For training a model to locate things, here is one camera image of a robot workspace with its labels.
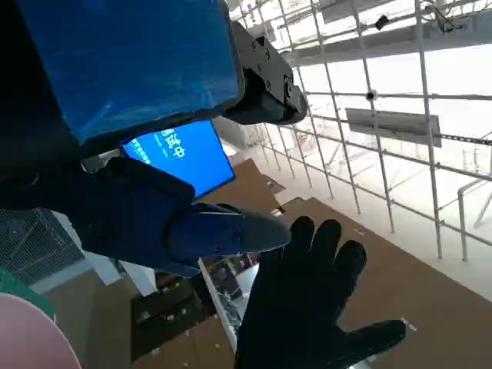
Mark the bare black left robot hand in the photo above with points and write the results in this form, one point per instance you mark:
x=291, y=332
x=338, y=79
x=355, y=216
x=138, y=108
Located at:
x=127, y=57

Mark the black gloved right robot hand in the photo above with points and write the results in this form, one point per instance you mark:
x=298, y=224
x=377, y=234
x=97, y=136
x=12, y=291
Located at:
x=300, y=300

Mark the pink bowl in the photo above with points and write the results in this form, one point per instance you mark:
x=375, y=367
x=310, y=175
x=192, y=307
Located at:
x=27, y=338

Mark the blue display screen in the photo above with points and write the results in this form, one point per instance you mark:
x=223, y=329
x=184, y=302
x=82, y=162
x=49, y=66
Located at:
x=192, y=157

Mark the brown cardboard box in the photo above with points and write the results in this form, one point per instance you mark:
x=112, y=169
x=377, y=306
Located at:
x=423, y=292
x=250, y=184

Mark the grey hanging panel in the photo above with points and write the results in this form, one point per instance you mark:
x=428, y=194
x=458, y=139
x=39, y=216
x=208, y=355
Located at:
x=392, y=125

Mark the large white grille cabinet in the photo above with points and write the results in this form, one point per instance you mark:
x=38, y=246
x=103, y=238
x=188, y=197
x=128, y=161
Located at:
x=34, y=246

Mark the green cutting mat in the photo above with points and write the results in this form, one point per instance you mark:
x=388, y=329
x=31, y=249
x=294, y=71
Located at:
x=11, y=282

